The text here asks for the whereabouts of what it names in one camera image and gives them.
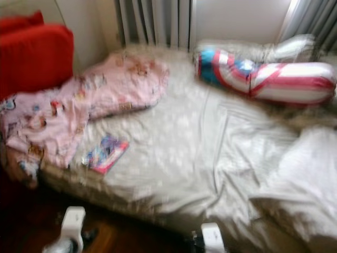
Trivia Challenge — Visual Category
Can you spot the bed with grey floral sheet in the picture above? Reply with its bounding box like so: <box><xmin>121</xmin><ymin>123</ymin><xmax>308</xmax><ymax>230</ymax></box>
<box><xmin>39</xmin><ymin>43</ymin><xmax>337</xmax><ymax>253</ymax></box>

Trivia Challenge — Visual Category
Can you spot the pink cartoon print blanket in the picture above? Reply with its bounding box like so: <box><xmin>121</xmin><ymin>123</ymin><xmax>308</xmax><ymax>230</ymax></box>
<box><xmin>0</xmin><ymin>51</ymin><xmax>170</xmax><ymax>188</ymax></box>

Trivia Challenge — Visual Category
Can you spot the crumpled silvery grey pillow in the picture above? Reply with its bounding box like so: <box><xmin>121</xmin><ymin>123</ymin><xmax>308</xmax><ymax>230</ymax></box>
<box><xmin>269</xmin><ymin>34</ymin><xmax>316</xmax><ymax>63</ymax></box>

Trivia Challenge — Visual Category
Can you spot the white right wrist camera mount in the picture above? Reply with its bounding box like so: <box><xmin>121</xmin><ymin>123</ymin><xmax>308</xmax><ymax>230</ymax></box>
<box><xmin>200</xmin><ymin>222</ymin><xmax>226</xmax><ymax>253</ymax></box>

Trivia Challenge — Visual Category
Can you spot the colourful comic book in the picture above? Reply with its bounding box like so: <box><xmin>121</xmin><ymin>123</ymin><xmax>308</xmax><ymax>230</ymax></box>
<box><xmin>83</xmin><ymin>133</ymin><xmax>130</xmax><ymax>174</ymax></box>

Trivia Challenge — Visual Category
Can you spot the red white blue bolster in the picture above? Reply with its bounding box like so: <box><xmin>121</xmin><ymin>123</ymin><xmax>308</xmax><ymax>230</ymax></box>
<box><xmin>195</xmin><ymin>46</ymin><xmax>337</xmax><ymax>106</ymax></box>

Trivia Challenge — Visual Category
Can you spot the grey curtain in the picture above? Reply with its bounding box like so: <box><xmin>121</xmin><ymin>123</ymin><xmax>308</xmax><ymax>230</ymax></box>
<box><xmin>116</xmin><ymin>0</ymin><xmax>195</xmax><ymax>51</ymax></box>
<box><xmin>279</xmin><ymin>0</ymin><xmax>337</xmax><ymax>48</ymax></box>

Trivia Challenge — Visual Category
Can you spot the grey-green mattress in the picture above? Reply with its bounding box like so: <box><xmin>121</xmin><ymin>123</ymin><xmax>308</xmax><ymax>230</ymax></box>
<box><xmin>0</xmin><ymin>0</ymin><xmax>66</xmax><ymax>24</ymax></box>

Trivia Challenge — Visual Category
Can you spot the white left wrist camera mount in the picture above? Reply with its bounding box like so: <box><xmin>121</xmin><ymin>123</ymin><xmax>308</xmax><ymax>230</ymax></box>
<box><xmin>62</xmin><ymin>206</ymin><xmax>86</xmax><ymax>252</ymax></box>

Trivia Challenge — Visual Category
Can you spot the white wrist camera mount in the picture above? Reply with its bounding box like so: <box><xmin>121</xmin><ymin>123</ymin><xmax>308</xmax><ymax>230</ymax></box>
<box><xmin>200</xmin><ymin>222</ymin><xmax>226</xmax><ymax>253</ymax></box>
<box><xmin>62</xmin><ymin>206</ymin><xmax>86</xmax><ymax>252</ymax></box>

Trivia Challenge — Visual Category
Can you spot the large red cushion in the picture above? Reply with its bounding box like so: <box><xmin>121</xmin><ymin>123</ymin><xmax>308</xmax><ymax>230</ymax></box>
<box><xmin>0</xmin><ymin>24</ymin><xmax>75</xmax><ymax>103</ymax></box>

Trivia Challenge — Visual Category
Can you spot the thin red cushion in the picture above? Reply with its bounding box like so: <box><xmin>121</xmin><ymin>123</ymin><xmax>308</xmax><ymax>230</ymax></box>
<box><xmin>0</xmin><ymin>11</ymin><xmax>44</xmax><ymax>35</ymax></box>

